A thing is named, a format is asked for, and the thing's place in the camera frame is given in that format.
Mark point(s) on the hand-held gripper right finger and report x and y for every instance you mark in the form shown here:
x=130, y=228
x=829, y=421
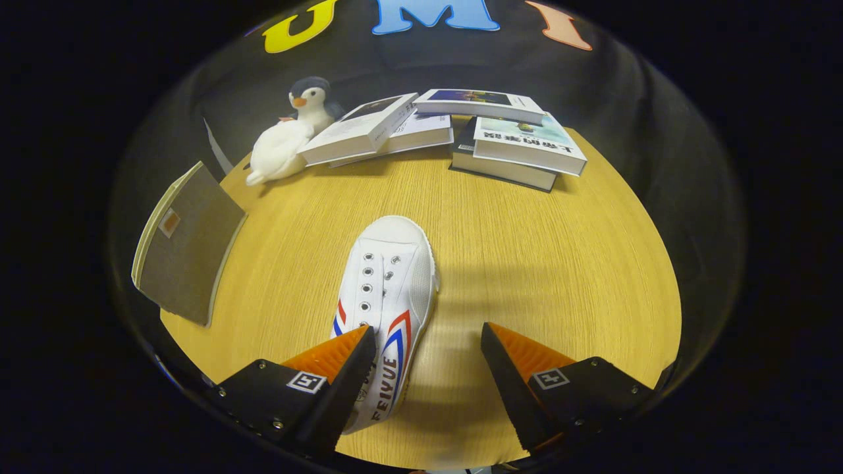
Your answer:
x=510, y=395

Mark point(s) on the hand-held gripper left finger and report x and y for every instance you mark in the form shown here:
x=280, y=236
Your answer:
x=346, y=401

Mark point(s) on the white canvas shoe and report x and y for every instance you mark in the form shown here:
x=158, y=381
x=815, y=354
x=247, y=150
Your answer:
x=395, y=276

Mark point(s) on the grey fabric storage box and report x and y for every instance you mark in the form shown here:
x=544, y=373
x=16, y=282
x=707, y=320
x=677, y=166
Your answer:
x=188, y=257

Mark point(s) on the dark hardcover book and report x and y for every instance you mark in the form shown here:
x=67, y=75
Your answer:
x=500, y=172

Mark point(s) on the book with pale green cover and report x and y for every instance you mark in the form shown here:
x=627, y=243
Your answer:
x=527, y=141

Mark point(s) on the white round plush toy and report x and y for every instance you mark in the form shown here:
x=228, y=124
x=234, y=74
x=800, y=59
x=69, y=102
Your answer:
x=280, y=151

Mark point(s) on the white book with dark portrait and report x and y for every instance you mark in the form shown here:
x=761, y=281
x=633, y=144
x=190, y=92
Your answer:
x=355, y=131

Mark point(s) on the plain white book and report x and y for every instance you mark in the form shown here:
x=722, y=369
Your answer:
x=425, y=131

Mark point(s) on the black backdrop cloth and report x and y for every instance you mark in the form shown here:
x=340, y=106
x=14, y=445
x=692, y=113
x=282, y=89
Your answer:
x=625, y=118

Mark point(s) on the grey penguin plush toy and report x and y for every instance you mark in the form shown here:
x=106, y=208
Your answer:
x=309, y=99

